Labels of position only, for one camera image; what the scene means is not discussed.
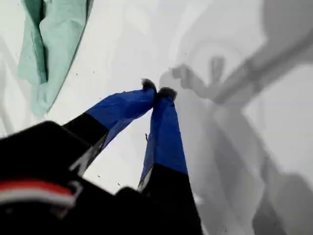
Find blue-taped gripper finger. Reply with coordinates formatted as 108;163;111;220
61;78;158;176
137;87;205;235

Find pale green T-shirt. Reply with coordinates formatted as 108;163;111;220
17;0;95;117

